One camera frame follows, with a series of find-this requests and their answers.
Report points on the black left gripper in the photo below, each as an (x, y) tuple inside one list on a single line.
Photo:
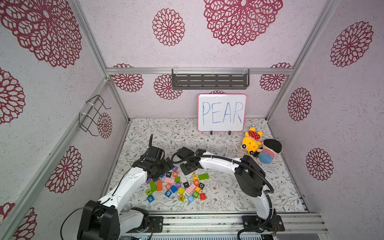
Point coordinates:
[(166, 167)]

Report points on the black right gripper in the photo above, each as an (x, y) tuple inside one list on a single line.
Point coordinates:
[(184, 166)]

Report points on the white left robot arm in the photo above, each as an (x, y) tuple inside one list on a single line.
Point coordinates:
[(103, 219)]

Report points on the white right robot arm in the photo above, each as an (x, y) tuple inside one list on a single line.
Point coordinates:
[(251, 180)]

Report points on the black O letter block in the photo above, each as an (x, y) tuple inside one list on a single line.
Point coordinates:
[(201, 185)]

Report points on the orange B letter block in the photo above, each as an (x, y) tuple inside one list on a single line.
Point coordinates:
[(197, 189)]

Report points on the blue W letter block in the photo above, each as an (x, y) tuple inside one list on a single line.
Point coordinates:
[(150, 199)]

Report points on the green 2 letter block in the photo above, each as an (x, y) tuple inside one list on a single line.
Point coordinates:
[(195, 195)]

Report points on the orange rectangular block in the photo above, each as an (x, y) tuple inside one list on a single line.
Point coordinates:
[(159, 185)]

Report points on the pink flat block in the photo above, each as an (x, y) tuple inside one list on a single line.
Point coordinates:
[(169, 180)]

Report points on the green tall block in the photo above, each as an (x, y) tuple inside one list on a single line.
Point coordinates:
[(153, 187)]

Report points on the green rectangular block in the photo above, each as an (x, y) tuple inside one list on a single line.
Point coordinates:
[(203, 176)]

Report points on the long pink block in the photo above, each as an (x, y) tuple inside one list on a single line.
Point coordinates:
[(190, 189)]

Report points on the red cube block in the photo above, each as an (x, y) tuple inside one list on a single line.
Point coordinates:
[(203, 196)]

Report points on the pink framed whiteboard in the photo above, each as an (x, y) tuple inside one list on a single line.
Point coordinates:
[(221, 112)]

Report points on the yellow plush toy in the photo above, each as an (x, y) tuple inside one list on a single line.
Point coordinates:
[(251, 142)]

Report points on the striped plush doll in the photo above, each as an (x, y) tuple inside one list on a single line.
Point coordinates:
[(269, 151)]

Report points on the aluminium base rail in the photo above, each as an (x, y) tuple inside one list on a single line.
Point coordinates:
[(227, 224)]

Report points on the grey metal wall shelf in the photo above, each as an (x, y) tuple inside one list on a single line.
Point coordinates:
[(210, 80)]

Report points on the black wire wall rack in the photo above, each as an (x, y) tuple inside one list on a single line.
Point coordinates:
[(87, 118)]

